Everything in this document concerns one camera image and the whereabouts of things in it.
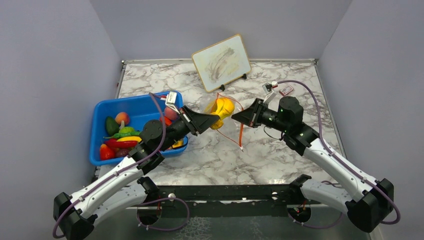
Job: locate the peach at bin back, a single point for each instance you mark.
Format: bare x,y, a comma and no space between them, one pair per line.
170,114

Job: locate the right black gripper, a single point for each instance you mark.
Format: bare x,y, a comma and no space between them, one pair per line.
251,115

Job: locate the red chili pepper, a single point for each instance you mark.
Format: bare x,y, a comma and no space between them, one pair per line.
114,143

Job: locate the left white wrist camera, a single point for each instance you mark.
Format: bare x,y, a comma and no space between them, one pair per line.
170,101

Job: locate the whiteboard with yellow frame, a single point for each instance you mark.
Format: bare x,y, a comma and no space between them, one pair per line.
222,63

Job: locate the yellow banana bunch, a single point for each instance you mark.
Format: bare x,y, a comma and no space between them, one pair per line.
222,107

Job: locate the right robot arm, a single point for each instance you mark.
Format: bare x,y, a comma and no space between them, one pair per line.
365,200

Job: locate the peach at bin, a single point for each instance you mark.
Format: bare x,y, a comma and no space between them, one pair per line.
170,114
122,117

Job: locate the clear zip top bag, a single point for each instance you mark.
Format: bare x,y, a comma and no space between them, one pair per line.
231,130

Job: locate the yellow bell pepper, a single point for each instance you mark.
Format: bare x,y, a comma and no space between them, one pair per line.
178,144

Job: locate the purple grapes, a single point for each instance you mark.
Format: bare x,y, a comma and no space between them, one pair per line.
121,153

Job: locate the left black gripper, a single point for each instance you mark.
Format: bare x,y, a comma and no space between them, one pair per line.
195,122

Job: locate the blue plastic bin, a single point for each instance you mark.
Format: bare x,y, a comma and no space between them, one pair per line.
144,111

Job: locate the peach at bin left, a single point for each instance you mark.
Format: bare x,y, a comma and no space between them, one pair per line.
122,117

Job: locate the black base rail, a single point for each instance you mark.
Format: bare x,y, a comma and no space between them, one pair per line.
210,201

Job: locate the dark green avocado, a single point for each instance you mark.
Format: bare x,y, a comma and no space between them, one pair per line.
111,126

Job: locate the single yellow banana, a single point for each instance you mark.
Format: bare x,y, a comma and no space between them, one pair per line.
129,138

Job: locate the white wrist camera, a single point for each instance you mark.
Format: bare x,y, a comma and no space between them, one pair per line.
170,101
269,89

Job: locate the green chili pepper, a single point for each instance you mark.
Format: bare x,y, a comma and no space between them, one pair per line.
127,131

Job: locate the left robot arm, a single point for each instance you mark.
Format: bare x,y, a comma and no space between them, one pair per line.
76,214

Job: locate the small red card box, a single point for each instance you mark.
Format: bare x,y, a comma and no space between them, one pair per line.
286,90

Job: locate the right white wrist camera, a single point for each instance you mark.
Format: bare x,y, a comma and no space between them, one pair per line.
269,89

